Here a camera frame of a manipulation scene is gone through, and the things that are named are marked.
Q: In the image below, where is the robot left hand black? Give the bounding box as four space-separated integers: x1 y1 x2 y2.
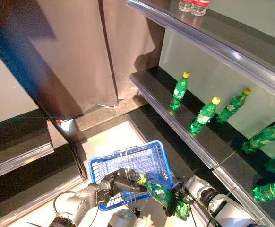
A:
98 167 148 207

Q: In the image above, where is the robot right hand black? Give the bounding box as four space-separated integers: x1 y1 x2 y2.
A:
164 179 195 217

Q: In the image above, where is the blue plastic shopping basket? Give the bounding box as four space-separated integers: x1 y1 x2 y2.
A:
88 140 176 212

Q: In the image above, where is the robot left leg silver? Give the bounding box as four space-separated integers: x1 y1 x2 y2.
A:
109 209 138 227

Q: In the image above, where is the brown backdrop curtain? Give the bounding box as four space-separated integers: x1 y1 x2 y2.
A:
31 0 166 114

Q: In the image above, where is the dark shelf end panel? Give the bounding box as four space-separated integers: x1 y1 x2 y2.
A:
0 0 88 180

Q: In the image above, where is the metal store shelf unit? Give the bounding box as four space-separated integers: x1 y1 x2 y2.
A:
125 0 275 105

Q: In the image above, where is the clear water bottle red label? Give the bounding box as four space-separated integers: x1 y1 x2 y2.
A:
190 0 210 17
178 0 195 12

